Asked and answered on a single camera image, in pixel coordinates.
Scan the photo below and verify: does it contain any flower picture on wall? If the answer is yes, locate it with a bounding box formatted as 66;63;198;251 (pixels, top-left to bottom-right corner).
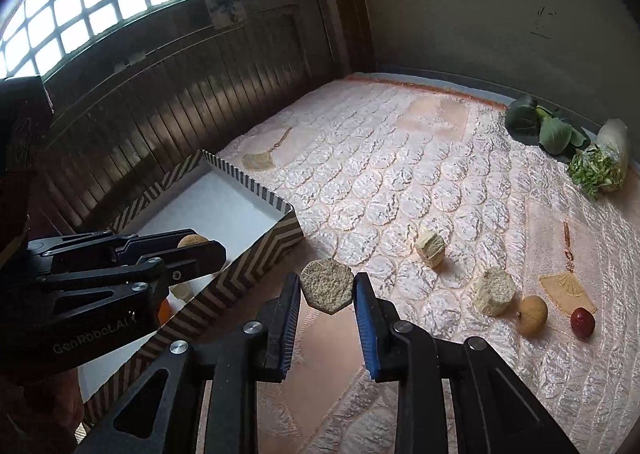
205;0;249;29

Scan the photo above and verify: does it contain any smooth red jujube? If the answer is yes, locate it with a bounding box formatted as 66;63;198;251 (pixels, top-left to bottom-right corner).
570;307;596;339

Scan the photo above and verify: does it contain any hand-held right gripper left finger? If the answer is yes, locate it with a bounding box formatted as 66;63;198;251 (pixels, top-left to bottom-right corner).
75;272;302;454

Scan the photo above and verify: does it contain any green bok choy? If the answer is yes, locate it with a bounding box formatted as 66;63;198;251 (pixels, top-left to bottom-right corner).
504;96;592;156

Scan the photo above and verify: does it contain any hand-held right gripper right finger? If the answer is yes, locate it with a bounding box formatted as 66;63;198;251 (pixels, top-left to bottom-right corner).
352;272;571;454

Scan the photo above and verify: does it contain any greenish white cut chunk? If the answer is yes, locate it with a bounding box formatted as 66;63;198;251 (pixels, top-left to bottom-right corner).
414;229;447;269

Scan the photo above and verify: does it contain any brown longan with stem tip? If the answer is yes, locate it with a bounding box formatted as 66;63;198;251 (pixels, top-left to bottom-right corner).
515;296;549;337

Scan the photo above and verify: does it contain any napa cabbage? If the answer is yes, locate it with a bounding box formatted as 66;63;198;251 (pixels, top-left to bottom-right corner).
567;118;630;201

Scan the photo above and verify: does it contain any pink quilted bedspread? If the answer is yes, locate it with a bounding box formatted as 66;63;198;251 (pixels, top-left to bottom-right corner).
215;74;640;454

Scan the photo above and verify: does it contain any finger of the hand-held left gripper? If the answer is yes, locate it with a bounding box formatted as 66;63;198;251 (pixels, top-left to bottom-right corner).
42;240;227;293
27;229;194;261

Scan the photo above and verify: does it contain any striped cardboard box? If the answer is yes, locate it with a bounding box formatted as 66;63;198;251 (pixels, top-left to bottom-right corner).
75;149;305;431

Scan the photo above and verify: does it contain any white hexagonal cut chunk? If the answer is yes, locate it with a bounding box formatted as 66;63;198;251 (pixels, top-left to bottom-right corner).
300;258;354;315

